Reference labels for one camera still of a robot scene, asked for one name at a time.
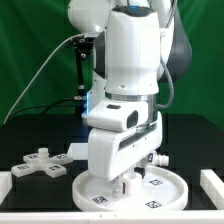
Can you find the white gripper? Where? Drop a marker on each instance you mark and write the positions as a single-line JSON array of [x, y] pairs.
[[112, 153]]

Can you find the white round table top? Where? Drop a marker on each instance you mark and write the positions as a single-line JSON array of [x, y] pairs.
[[159, 190]]

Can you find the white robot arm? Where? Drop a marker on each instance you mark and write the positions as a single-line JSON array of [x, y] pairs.
[[135, 45]]

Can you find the white marker tag plate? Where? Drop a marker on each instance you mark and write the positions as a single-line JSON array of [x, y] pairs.
[[78, 151]]

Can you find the white right border block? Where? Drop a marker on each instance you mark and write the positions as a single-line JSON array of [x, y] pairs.
[[213, 187]]

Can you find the white border block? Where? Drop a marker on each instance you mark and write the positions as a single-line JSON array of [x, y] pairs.
[[5, 184], [213, 187]]

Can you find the white cross-shaped table base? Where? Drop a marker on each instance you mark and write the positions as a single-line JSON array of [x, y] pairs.
[[40, 161]]

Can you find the white left border block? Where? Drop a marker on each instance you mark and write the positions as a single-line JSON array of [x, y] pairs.
[[5, 184]]

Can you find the white front border rail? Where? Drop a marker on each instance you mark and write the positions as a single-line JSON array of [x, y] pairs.
[[174, 217]]

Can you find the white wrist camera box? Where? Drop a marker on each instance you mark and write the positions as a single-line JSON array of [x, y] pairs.
[[118, 116]]

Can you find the black camera stand pole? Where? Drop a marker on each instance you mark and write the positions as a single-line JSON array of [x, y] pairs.
[[80, 80]]

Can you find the black camera on stand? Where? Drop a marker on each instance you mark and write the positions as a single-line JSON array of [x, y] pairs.
[[81, 39]]

